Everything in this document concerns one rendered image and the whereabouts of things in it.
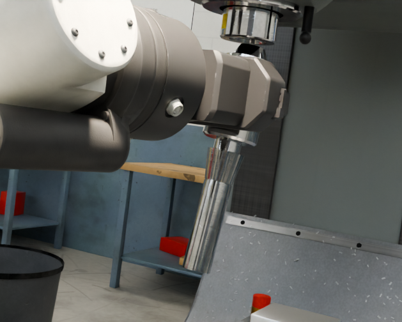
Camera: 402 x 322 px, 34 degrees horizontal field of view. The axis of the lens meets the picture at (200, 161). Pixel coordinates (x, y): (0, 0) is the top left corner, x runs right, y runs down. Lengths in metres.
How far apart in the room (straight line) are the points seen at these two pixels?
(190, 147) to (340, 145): 4.39
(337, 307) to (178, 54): 0.53
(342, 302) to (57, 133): 0.59
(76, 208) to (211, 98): 5.43
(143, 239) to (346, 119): 4.67
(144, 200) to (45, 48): 5.17
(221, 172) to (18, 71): 0.24
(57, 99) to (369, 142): 0.59
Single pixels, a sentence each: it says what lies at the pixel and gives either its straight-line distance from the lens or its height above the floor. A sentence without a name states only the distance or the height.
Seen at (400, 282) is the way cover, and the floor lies 1.04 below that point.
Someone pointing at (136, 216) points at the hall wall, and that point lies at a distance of 5.54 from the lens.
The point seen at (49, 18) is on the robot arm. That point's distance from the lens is 0.33.
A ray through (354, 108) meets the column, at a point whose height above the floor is 1.25.
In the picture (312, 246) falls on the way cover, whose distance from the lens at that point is 0.92.
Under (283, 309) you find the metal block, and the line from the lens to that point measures 0.57.
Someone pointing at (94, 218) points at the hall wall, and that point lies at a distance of 5.77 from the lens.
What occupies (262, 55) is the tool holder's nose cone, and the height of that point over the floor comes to 1.27.
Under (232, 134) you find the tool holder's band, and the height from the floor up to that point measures 1.20.
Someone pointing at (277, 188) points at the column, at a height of 1.13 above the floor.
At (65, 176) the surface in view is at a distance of 5.77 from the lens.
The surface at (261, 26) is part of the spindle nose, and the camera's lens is 0.55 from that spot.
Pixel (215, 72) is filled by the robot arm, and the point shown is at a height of 1.24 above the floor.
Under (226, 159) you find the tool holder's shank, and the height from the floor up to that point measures 1.18.
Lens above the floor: 1.20
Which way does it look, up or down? 3 degrees down
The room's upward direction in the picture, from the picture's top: 8 degrees clockwise
